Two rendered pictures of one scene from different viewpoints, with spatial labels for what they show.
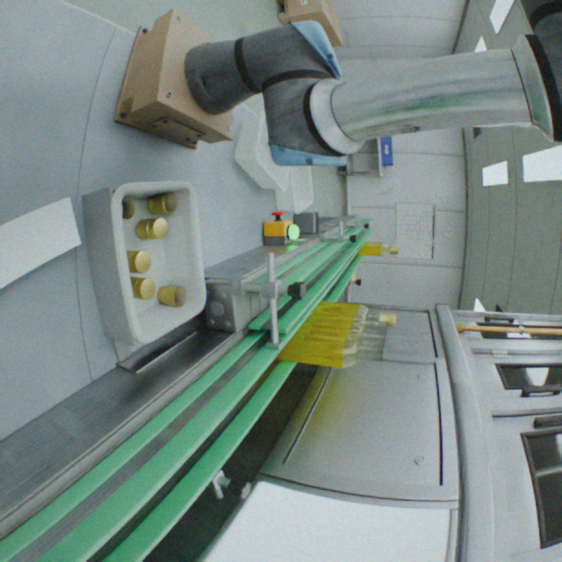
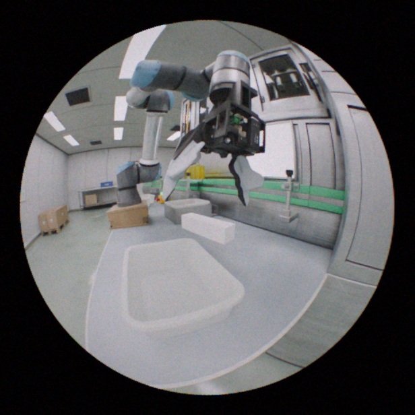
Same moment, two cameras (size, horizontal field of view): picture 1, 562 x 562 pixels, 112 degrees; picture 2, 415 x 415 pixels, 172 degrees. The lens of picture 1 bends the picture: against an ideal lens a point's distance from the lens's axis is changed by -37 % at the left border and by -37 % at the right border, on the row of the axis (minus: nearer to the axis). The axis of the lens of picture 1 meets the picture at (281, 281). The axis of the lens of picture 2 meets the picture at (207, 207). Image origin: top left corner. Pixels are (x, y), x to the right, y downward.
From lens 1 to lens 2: 50 cm
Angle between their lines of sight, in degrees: 21
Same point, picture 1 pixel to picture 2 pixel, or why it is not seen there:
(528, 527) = not seen: hidden behind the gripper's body
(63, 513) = (255, 193)
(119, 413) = (229, 199)
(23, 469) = (254, 209)
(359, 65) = (71, 199)
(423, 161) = (110, 167)
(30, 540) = (267, 194)
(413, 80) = (152, 139)
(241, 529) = not seen: hidden behind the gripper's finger
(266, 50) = (129, 178)
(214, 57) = (128, 195)
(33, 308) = not seen: hidden behind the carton
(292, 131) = (154, 171)
